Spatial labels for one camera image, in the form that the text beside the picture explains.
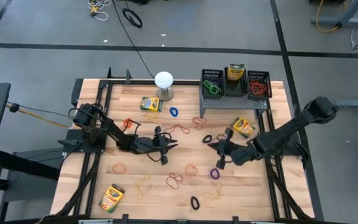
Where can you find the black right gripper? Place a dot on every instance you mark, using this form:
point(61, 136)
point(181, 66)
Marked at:
point(238, 152)

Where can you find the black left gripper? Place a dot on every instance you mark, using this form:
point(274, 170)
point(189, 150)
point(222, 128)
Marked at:
point(148, 144)

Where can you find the crayon box with blue panel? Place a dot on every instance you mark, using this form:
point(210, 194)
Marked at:
point(151, 104)

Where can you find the black slotted plastic basket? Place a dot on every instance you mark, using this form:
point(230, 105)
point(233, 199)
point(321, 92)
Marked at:
point(235, 90)
point(202, 84)
point(259, 74)

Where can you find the orange rubber band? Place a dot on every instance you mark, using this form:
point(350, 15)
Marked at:
point(186, 170)
point(113, 169)
point(258, 83)

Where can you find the yellow green crayon box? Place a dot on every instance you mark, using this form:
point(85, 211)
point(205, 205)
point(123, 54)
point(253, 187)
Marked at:
point(111, 199)
point(235, 73)
point(242, 127)

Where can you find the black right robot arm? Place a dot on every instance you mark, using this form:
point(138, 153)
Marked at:
point(291, 127)

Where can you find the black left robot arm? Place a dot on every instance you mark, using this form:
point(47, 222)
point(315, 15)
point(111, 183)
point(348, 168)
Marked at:
point(110, 127)

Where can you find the grey desk foot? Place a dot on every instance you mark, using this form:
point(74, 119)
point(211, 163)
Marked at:
point(342, 21)
point(353, 103)

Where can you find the dark red rubber band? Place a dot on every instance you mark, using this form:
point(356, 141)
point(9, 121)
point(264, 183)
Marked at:
point(168, 182)

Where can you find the grey perforated metal shelf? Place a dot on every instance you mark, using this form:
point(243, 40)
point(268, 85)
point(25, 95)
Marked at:
point(228, 101)

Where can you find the white bulb lamp metal base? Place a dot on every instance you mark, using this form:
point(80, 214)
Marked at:
point(164, 79)

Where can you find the dark grey side table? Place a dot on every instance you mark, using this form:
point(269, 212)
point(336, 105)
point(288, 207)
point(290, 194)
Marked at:
point(26, 186)

